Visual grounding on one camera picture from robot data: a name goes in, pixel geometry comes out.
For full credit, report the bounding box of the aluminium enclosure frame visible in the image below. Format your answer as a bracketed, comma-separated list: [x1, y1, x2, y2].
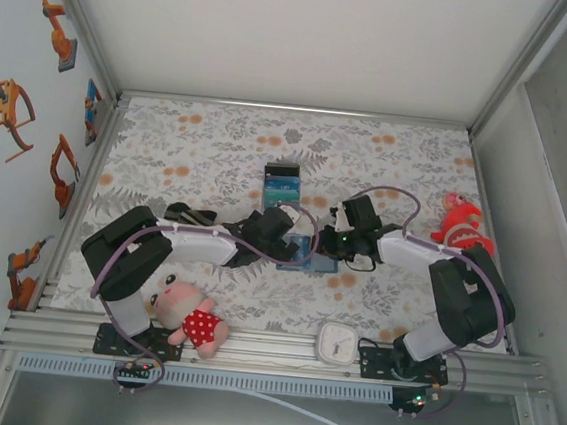
[0, 0, 567, 425]

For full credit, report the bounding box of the clear acrylic card stand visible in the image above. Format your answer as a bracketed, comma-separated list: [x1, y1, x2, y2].
[258, 158, 304, 216]

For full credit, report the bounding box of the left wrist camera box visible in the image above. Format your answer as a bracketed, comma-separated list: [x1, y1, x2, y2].
[275, 201, 301, 223]

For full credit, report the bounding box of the blue orange wall sticker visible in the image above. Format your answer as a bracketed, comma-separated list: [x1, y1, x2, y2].
[79, 77, 105, 148]

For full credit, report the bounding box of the black white striped sock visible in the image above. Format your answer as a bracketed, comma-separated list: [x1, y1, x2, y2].
[163, 200, 225, 231]

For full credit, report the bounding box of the orange claw wall sticker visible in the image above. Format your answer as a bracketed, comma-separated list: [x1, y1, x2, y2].
[0, 77, 41, 167]

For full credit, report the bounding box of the blue teal credit card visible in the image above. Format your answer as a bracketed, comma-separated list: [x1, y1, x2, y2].
[286, 233, 313, 267]

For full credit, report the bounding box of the white square clock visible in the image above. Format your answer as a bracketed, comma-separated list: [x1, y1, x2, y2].
[312, 320, 360, 367]

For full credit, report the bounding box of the white slotted cable duct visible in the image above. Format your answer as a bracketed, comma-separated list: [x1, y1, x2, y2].
[14, 351, 396, 408]

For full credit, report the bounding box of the red plush fish toy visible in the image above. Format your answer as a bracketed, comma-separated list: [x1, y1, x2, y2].
[428, 189, 501, 259]

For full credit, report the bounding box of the floral patterned table mat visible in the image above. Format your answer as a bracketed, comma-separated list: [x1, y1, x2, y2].
[55, 89, 531, 356]

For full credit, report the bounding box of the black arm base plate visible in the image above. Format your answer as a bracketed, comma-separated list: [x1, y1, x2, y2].
[92, 322, 187, 364]
[356, 337, 452, 388]

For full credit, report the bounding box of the pink pig plush toy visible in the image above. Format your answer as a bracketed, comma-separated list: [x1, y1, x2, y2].
[141, 269, 237, 363]

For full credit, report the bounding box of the blue leather card holder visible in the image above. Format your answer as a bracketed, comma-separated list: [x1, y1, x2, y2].
[275, 230, 338, 278]

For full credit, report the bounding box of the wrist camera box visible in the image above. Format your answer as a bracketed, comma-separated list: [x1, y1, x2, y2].
[329, 201, 354, 230]
[275, 201, 301, 223]

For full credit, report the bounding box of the small circuit board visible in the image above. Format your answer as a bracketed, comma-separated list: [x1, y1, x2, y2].
[114, 359, 154, 381]
[388, 383, 444, 419]

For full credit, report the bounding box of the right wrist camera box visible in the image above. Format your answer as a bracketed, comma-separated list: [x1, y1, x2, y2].
[329, 201, 354, 230]

